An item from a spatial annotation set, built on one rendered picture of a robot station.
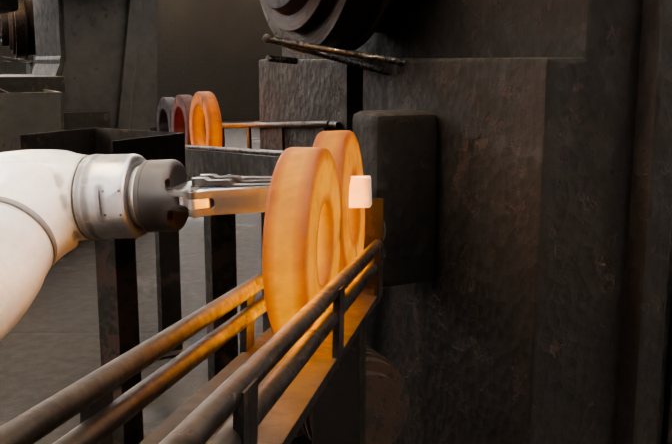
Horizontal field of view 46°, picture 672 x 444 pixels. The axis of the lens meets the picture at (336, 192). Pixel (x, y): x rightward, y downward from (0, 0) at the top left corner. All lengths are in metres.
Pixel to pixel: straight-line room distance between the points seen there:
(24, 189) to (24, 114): 2.74
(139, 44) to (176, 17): 7.37
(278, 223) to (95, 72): 3.57
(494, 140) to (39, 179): 0.53
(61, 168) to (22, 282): 0.14
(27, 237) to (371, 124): 0.47
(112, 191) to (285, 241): 0.29
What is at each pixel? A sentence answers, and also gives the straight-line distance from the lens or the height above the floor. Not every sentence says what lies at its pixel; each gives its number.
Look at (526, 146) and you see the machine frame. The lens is 0.95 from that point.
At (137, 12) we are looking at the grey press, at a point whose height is 1.11.
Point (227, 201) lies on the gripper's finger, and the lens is 0.76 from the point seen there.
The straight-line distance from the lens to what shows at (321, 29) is 1.21.
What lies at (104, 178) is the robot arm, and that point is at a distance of 0.82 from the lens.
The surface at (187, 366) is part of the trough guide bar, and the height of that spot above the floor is 0.70.
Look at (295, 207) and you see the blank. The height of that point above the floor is 0.76.
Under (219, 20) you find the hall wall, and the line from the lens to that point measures 11.70.
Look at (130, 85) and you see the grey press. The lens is 4.14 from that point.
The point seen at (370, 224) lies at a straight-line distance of 0.87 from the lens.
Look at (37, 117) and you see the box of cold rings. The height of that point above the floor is 0.63.
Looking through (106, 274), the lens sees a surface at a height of 0.43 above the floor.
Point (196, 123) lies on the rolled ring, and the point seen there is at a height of 0.71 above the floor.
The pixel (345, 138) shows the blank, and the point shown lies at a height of 0.79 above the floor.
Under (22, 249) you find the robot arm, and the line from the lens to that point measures 0.78.
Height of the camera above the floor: 0.87
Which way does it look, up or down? 9 degrees down
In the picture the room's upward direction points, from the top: straight up
